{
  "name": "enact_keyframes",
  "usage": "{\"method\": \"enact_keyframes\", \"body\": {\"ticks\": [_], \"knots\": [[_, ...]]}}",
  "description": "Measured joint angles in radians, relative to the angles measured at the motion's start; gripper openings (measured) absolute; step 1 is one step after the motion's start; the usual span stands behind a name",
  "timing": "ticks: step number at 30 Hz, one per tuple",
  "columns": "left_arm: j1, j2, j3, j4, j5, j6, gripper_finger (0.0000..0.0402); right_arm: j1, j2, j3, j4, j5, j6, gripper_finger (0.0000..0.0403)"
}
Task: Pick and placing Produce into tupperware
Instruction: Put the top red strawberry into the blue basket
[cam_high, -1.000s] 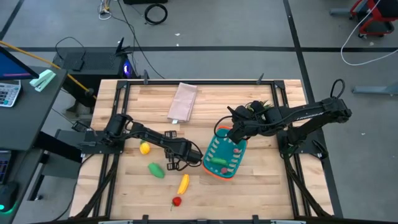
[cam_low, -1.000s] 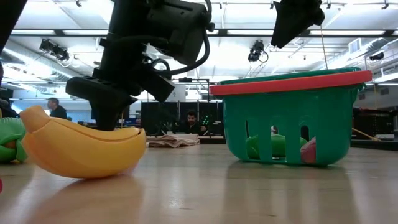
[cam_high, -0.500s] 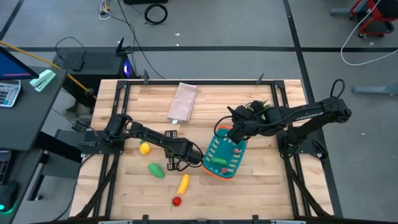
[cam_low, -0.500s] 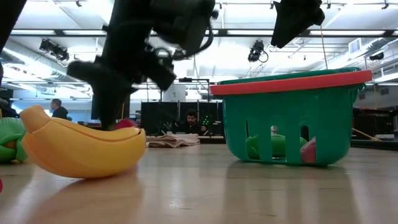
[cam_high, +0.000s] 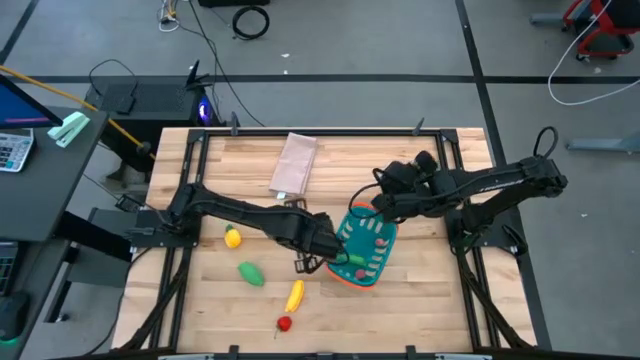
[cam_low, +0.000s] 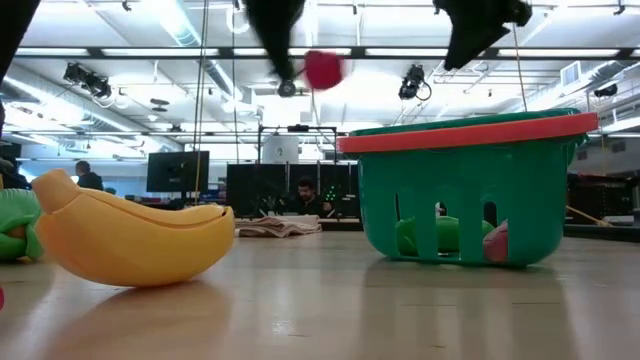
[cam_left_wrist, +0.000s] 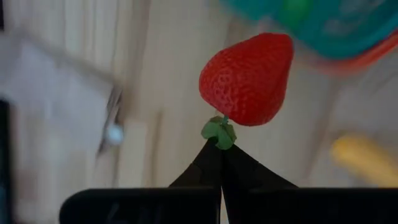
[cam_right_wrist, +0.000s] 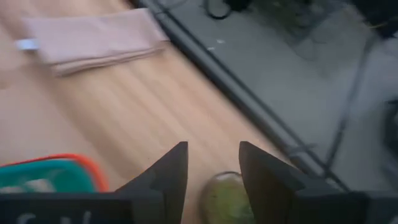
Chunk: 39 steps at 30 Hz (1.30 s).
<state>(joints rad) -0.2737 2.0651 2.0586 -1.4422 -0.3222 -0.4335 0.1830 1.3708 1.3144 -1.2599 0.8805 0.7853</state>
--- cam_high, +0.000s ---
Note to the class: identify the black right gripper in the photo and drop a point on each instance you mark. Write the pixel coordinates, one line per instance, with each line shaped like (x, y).
(425, 187)

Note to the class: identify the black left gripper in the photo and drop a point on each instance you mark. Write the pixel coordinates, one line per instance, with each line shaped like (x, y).
(320, 237)

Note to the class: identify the teal basket orange rim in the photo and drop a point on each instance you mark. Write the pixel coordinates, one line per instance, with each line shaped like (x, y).
(367, 235)

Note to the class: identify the large green toy vegetable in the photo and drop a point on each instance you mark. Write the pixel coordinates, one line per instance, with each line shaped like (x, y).
(251, 274)

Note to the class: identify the yellow toy banana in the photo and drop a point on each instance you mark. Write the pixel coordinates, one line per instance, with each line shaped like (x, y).
(295, 296)

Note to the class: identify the green toy pea pod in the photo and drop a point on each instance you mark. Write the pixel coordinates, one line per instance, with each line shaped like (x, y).
(356, 260)

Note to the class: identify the yellow toy fruit green top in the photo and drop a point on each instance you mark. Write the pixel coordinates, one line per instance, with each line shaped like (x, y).
(232, 239)

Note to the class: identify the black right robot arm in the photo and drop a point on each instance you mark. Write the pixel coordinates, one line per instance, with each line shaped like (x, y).
(500, 182)

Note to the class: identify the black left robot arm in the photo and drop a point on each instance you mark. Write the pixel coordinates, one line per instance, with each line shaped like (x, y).
(240, 212)

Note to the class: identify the folded pink cloth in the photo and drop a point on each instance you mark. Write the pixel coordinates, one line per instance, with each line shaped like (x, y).
(295, 165)

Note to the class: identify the black table clamp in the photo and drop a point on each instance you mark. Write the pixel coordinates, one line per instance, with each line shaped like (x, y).
(418, 126)
(234, 125)
(411, 351)
(233, 351)

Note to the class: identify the red toy fruit with stem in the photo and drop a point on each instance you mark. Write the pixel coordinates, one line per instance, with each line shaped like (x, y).
(284, 323)

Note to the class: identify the black antenna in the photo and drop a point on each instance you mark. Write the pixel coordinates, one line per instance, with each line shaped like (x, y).
(195, 75)

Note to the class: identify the black computer tower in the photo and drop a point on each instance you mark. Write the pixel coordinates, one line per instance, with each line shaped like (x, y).
(150, 105)

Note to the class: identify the grey floor beam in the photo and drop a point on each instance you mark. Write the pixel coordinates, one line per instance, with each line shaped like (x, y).
(605, 144)

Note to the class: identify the grey floor leg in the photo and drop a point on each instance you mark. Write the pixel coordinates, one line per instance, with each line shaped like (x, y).
(547, 19)

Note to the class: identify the mint green stapler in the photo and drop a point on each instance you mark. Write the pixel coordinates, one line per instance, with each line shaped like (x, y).
(69, 129)

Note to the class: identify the black desk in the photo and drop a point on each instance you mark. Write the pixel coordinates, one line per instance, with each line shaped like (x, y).
(45, 190)

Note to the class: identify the dark keyboard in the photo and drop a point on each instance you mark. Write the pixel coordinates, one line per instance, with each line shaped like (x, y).
(6, 267)

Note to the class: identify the grey calculator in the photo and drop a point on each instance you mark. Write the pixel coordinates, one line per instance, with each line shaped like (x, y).
(15, 150)

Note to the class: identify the black computer mouse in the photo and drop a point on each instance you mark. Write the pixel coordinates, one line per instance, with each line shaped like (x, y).
(11, 315)

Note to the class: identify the computer monitor blue screen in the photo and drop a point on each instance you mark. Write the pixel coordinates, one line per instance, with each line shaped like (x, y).
(20, 107)

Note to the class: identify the black aluminium table frame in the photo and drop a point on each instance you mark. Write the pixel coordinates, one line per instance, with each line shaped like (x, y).
(325, 133)

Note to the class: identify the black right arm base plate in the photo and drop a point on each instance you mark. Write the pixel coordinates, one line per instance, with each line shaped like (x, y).
(505, 237)

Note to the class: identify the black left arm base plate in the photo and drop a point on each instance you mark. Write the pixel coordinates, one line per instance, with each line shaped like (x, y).
(150, 235)

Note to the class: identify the black desk leg frame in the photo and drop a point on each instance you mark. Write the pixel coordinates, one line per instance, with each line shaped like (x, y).
(75, 270)

